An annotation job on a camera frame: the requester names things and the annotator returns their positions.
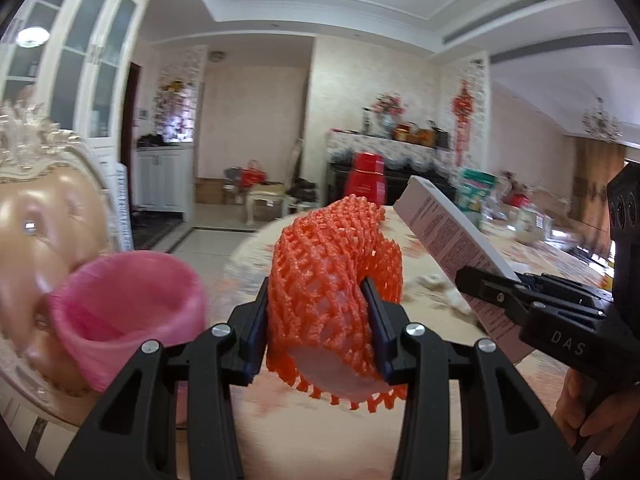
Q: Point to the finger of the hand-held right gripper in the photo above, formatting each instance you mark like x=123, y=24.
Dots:
x=565, y=287
x=490, y=292

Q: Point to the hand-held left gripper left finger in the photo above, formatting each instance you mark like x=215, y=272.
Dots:
x=256, y=345

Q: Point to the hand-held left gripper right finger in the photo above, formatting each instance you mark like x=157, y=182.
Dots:
x=382, y=340

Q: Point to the pink white carton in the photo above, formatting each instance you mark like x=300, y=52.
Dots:
x=450, y=235

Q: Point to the orange foam fruit net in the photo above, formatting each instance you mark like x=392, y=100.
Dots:
x=320, y=270

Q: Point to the pink trash bin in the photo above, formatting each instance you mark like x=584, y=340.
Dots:
x=125, y=310

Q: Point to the person's right hand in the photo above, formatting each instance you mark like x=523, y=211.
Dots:
x=617, y=420

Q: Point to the floral tablecloth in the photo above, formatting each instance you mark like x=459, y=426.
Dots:
x=450, y=342

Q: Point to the green white package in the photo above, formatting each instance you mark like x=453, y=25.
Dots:
x=475, y=187

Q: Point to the brown curtain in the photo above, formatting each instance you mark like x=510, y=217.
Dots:
x=595, y=180

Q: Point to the red bottle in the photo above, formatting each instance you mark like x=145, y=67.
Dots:
x=365, y=180

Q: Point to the cardboard box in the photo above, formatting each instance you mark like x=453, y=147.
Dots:
x=207, y=191

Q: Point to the black piano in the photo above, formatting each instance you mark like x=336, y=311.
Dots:
x=335, y=180

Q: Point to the red gift bag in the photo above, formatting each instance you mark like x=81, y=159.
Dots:
x=254, y=175

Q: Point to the crystal chandelier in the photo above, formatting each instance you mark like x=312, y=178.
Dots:
x=600, y=120

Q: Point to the gift baskets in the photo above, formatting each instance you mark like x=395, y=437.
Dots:
x=420, y=135

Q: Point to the white low cabinet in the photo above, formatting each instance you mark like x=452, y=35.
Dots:
x=165, y=180

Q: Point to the white patterned floor appliance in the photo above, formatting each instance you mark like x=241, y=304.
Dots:
x=123, y=205

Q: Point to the white lace piano cover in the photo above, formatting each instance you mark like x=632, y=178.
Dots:
x=350, y=142

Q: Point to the flower bouquet in vase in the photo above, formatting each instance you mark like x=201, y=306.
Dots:
x=389, y=110

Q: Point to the ornate cream padded chair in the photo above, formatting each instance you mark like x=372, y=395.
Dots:
x=30, y=220

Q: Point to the white lattice screen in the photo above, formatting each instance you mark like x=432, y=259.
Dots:
x=180, y=95

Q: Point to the dark wooden door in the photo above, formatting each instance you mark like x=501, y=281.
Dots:
x=131, y=115

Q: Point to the white glass-door cabinet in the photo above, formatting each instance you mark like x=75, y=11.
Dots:
x=75, y=60

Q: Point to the red knot wall hanging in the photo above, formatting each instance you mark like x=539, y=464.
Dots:
x=462, y=110

